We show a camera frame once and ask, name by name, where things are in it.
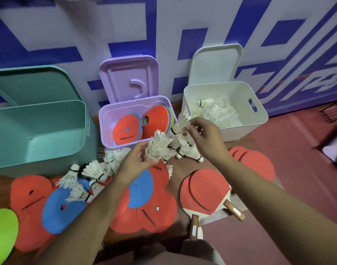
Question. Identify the person's right hand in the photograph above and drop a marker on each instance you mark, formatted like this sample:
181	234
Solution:
210	140

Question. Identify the purple plastic bin lid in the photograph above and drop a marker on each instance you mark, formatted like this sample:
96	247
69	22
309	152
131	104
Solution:
121	79

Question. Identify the white plastic bin lid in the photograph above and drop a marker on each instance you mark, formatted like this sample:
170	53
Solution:
215	66

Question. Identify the single white feather shuttlecock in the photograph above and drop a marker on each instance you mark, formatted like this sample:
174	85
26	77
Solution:
181	122

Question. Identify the person's left forearm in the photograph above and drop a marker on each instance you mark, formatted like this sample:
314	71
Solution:
82	220

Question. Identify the dark blurred object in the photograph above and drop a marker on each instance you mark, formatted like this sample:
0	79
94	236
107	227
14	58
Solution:
333	147

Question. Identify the pile of loose white shuttlecocks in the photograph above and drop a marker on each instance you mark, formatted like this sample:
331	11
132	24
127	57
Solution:
95	168

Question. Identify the person's left hand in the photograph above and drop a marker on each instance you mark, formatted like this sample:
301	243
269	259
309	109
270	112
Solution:
131	166

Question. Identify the nested white shuttlecocks tube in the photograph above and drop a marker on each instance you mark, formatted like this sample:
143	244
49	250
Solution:
157	144

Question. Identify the blue disc cone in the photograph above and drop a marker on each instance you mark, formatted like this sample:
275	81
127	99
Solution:
62	212
141	189

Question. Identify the upright stack of coloured cones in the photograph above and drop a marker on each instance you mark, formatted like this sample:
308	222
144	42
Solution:
156	121

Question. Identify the heap of shuttlecocks in bin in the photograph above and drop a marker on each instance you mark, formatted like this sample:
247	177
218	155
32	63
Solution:
221	113

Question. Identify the person's right forearm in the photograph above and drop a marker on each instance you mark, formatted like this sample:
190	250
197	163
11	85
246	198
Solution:
281	212

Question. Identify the purple plastic storage bin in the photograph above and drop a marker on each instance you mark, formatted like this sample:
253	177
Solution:
107	118

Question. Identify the spread of orange disc cones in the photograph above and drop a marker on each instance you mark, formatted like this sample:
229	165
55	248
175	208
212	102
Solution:
30	195

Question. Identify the red table tennis paddle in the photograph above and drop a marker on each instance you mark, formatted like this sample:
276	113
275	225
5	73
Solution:
258	164
186	201
234	152
210	187

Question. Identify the teal plastic bin lid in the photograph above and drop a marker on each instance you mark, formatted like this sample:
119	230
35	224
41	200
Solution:
33	82

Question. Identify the green disc cone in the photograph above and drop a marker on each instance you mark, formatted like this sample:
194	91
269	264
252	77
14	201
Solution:
2	237

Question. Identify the white plastic storage bin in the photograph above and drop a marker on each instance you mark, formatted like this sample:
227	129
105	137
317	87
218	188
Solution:
240	132

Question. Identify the person's left thumb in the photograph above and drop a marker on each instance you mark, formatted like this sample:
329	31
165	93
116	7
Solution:
141	149

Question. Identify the orange disc cone with print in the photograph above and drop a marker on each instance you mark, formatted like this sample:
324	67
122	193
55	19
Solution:
125	132

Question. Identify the teal plastic storage bin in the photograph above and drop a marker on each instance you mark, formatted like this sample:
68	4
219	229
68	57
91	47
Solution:
38	140

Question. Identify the person's right thumb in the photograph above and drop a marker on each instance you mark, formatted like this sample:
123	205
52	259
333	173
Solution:
192	136

